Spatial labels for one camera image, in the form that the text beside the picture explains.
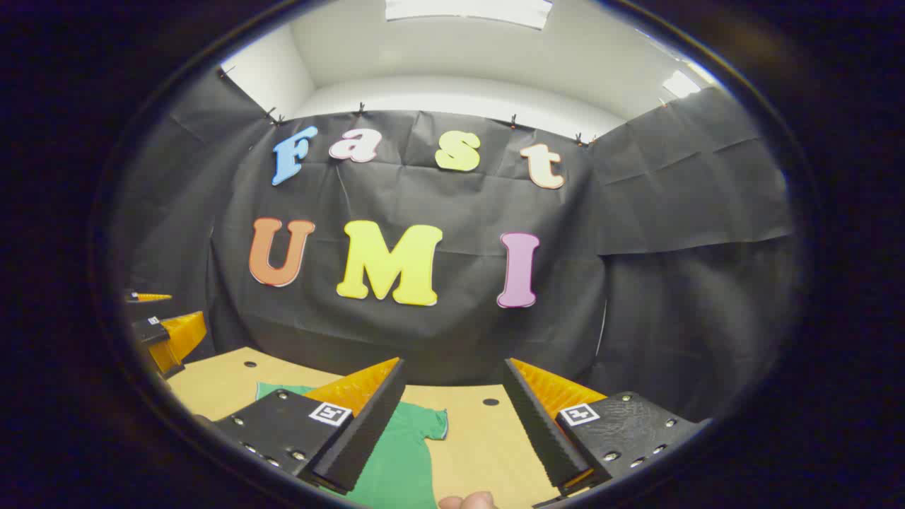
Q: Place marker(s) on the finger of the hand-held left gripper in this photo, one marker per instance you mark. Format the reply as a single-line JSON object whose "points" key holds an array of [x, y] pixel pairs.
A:
{"points": [[152, 297], [180, 339]]}

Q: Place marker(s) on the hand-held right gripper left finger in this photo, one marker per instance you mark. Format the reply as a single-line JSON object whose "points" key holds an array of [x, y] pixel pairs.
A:
{"points": [[368, 431]]}

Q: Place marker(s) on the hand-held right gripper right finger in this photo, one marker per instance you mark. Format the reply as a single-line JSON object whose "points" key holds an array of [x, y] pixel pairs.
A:
{"points": [[541, 431]]}

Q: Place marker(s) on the green T-shirt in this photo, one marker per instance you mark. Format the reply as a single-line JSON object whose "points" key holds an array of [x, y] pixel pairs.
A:
{"points": [[403, 459]]}

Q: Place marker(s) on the ceiling light panel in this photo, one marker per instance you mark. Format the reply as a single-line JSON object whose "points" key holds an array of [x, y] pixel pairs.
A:
{"points": [[680, 83]]}

